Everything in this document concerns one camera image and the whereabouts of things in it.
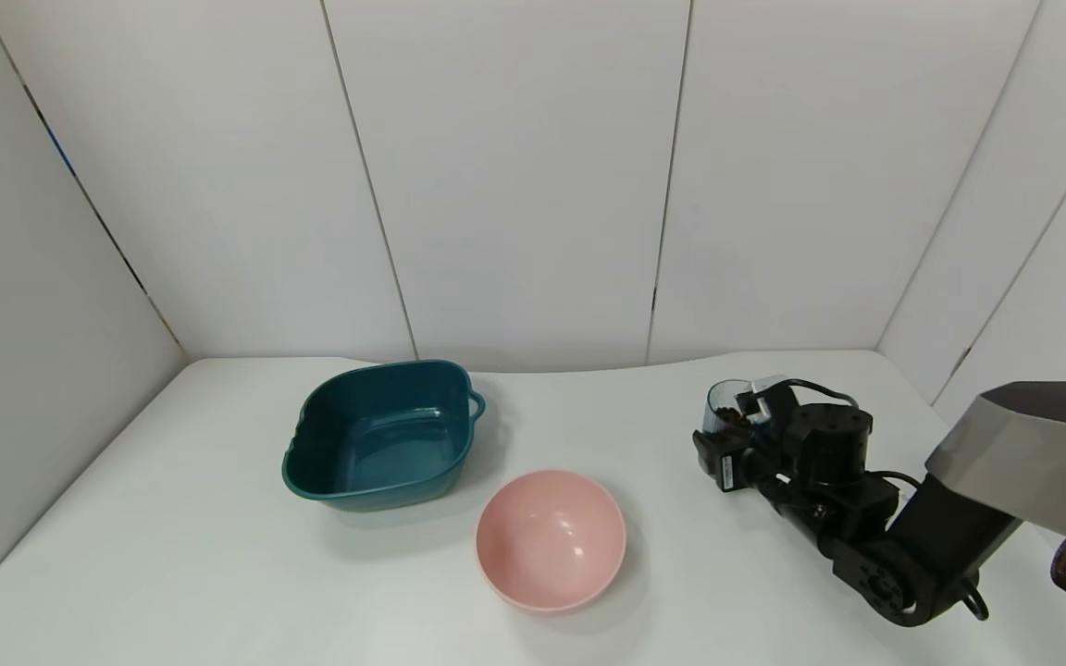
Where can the teal square plastic basin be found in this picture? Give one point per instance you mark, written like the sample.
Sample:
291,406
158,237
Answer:
376,444

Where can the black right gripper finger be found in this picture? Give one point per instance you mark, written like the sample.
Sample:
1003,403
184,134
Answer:
733,418

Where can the pink round bowl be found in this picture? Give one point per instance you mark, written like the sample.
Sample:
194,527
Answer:
550,541

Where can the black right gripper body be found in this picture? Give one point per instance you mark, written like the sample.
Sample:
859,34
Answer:
724,473

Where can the pile of brown coffee beans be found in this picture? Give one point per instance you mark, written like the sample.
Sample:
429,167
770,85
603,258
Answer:
729,424

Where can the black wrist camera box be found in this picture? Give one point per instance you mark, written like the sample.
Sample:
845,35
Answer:
725,462

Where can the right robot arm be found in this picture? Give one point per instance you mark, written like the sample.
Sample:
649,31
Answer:
1005,444

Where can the clear blue ribbed cup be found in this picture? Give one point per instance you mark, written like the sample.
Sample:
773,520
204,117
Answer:
720,398

